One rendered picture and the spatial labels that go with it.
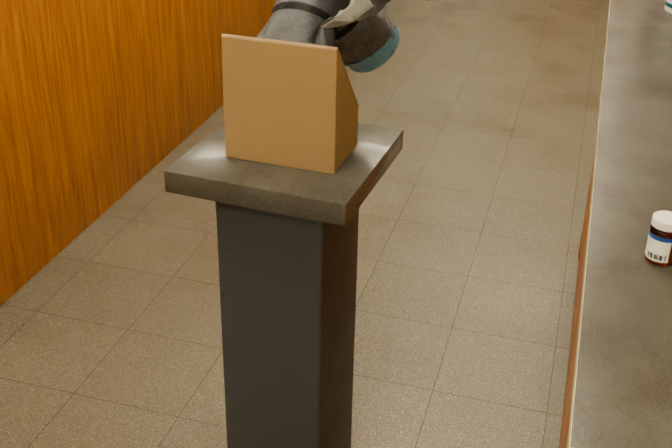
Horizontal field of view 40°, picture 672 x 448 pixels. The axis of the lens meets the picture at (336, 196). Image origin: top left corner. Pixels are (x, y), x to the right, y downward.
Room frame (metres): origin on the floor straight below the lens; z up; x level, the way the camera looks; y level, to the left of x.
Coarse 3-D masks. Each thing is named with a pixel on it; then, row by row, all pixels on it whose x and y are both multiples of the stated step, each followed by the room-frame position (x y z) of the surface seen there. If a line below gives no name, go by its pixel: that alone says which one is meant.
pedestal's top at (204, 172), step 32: (224, 128) 1.54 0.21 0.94; (384, 128) 1.55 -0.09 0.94; (192, 160) 1.40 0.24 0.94; (224, 160) 1.40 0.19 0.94; (352, 160) 1.41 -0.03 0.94; (384, 160) 1.44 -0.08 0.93; (192, 192) 1.34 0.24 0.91; (224, 192) 1.32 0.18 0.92; (256, 192) 1.30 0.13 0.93; (288, 192) 1.29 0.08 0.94; (320, 192) 1.29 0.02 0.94; (352, 192) 1.29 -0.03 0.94
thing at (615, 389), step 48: (624, 0) 2.49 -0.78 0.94; (624, 48) 2.06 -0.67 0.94; (624, 96) 1.75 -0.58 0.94; (624, 144) 1.50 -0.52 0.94; (624, 192) 1.31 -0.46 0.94; (624, 240) 1.16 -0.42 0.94; (624, 288) 1.03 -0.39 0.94; (624, 336) 0.92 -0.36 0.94; (576, 384) 0.82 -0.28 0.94; (624, 384) 0.83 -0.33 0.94; (576, 432) 0.74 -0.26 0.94; (624, 432) 0.75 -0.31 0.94
